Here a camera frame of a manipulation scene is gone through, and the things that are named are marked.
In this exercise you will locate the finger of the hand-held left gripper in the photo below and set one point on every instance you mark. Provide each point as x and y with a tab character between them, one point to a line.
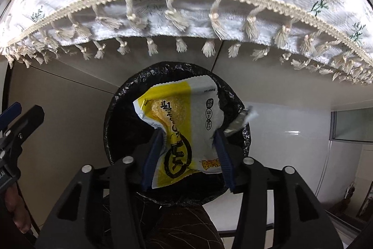
29	120
11	111

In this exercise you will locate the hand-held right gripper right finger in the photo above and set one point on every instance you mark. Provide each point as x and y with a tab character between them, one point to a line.
224	155

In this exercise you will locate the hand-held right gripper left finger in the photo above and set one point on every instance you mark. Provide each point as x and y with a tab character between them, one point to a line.
153	155

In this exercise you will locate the yellow white snack packet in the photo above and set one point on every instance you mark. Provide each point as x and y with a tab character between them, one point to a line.
174	109

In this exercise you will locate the trash bin with black bag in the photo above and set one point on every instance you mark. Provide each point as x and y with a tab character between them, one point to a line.
122	109

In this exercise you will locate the person's left hand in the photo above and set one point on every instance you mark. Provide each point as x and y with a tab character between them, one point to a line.
17	214

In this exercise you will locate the grey counter cabinet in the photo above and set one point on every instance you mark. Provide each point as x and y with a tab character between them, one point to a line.
58	109

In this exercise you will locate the silver foil wrapper scrap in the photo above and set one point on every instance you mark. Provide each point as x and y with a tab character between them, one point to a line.
240	120

